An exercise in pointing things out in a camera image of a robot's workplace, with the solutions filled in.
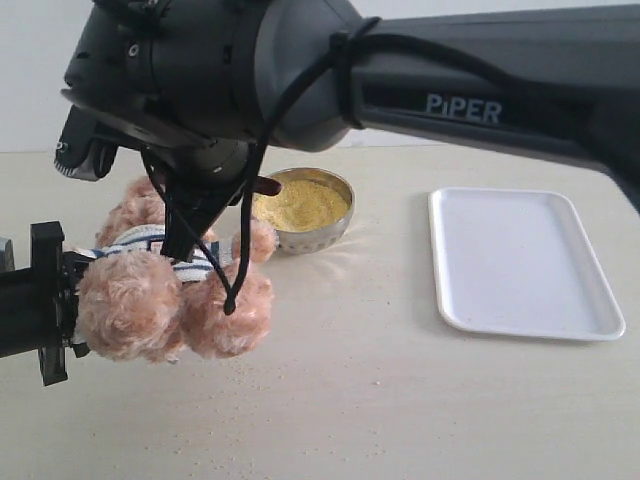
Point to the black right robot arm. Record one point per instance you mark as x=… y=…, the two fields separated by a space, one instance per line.
x=203 y=87

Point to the dark red wooden spoon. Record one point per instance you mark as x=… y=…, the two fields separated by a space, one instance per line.
x=267 y=186

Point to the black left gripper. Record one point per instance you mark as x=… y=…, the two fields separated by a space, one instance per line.
x=39 y=304

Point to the white rectangular plastic tray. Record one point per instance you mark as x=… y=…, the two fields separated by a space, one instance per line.
x=519 y=263

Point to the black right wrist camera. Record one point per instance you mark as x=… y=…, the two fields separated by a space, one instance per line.
x=83 y=152

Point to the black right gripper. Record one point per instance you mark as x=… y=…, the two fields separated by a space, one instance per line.
x=200 y=183

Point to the teddy bear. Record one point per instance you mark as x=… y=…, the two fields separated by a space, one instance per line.
x=134 y=303

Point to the steel bowl of yellow grain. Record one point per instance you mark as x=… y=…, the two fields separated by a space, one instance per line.
x=311 y=212

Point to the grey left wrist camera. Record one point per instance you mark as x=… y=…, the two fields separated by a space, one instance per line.
x=7 y=263

